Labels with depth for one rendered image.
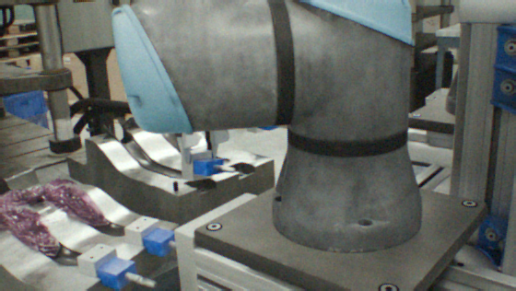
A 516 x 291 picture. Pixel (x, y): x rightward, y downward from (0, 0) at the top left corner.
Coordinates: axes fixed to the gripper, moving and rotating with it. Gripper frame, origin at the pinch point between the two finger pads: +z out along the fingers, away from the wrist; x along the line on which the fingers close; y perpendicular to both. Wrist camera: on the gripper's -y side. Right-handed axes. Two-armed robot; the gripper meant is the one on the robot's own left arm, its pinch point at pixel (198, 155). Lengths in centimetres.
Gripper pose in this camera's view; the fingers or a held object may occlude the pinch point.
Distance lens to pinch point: 102.4
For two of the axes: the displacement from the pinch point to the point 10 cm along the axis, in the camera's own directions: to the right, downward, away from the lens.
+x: 7.2, -1.2, 6.9
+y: 6.9, 0.6, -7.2
